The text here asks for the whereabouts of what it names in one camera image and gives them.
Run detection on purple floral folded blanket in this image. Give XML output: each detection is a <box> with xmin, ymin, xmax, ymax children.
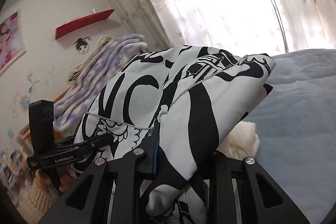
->
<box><xmin>54</xmin><ymin>34</ymin><xmax>147</xmax><ymax>135</ymax></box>

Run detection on blue bed sheet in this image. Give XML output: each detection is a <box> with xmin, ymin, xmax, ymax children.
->
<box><xmin>236</xmin><ymin>49</ymin><xmax>336</xmax><ymax>214</ymax></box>

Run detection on person's left hand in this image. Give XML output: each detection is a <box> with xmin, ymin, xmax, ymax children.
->
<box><xmin>34</xmin><ymin>168</ymin><xmax>60</xmax><ymax>192</ymax></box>

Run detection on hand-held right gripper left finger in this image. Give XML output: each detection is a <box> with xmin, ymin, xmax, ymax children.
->
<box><xmin>39</xmin><ymin>122</ymin><xmax>160</xmax><ymax>224</ymax></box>

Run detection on pink wall poster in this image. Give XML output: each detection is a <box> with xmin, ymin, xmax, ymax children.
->
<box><xmin>0</xmin><ymin>10</ymin><xmax>27</xmax><ymax>76</ymax></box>

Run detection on person's left forearm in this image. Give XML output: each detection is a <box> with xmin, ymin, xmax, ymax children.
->
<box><xmin>20</xmin><ymin>182</ymin><xmax>62</xmax><ymax>224</ymax></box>

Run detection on black and white printed jacket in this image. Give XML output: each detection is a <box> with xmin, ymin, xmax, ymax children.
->
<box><xmin>71</xmin><ymin>44</ymin><xmax>277</xmax><ymax>224</ymax></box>

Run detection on wooden bed headboard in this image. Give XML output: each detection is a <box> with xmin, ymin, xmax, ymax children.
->
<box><xmin>54</xmin><ymin>89</ymin><xmax>71</xmax><ymax>106</ymax></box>

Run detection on white floral sheer curtain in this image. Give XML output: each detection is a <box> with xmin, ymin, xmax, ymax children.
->
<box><xmin>100</xmin><ymin>0</ymin><xmax>336</xmax><ymax>56</ymax></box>

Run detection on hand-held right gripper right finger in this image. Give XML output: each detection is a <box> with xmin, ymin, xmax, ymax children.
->
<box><xmin>209</xmin><ymin>149</ymin><xmax>311</xmax><ymax>224</ymax></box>

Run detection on red wall shelf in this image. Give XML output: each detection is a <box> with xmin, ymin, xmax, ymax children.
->
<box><xmin>55</xmin><ymin>9</ymin><xmax>115</xmax><ymax>40</ymax></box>

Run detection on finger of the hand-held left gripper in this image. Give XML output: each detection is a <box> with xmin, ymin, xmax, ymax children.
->
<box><xmin>55</xmin><ymin>133</ymin><xmax>115</xmax><ymax>155</ymax></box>

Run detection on cream puffer jacket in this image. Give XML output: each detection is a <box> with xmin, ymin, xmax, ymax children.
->
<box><xmin>218</xmin><ymin>120</ymin><xmax>260</xmax><ymax>159</ymax></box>

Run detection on cartoon face wall sticker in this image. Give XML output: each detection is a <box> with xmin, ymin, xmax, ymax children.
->
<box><xmin>74</xmin><ymin>37</ymin><xmax>91</xmax><ymax>56</ymax></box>

